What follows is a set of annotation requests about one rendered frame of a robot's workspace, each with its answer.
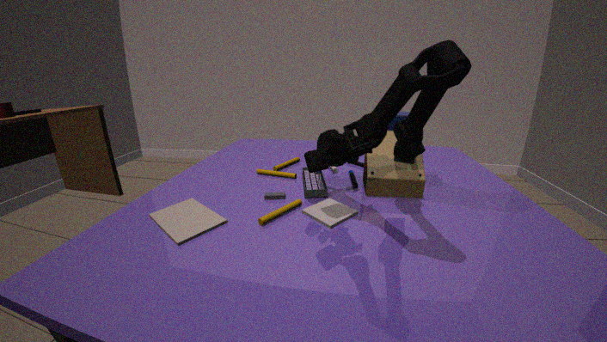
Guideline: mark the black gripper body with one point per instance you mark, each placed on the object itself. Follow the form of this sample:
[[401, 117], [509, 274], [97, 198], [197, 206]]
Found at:
[[316, 161]]

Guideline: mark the beige flat square panel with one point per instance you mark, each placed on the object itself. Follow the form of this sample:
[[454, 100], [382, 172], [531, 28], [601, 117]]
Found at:
[[187, 220]]

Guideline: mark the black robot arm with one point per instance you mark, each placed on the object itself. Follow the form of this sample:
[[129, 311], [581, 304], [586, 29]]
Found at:
[[447, 66]]

